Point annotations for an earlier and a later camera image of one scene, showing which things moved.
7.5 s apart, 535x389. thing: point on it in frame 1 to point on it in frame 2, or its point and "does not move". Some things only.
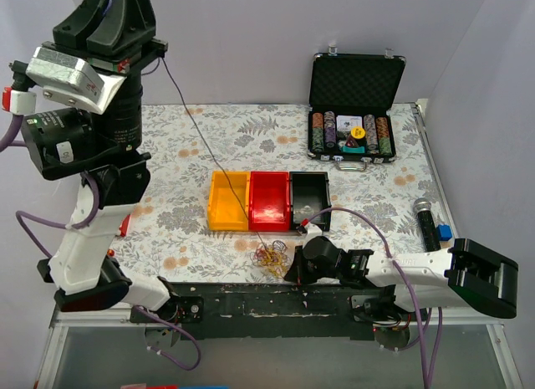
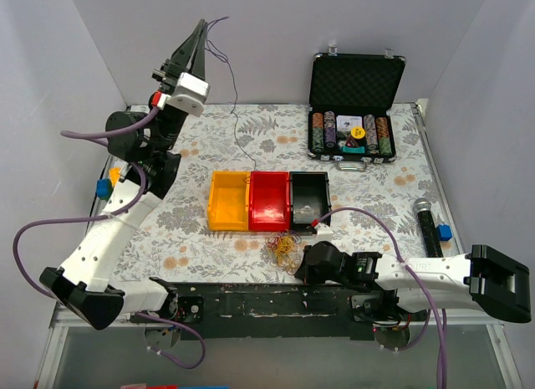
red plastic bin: [269, 201] does not move
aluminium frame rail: [113, 317] does not move
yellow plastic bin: [228, 206] does not move
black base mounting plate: [225, 311] does not move
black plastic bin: [309, 199] does not move
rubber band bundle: [273, 261] to [282, 247]
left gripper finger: [124, 18] to [199, 69]
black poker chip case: [349, 120] does not move
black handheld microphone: [427, 224] does not move
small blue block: [444, 232] does not move
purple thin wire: [214, 154] to [236, 96]
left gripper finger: [68, 29] to [180, 58]
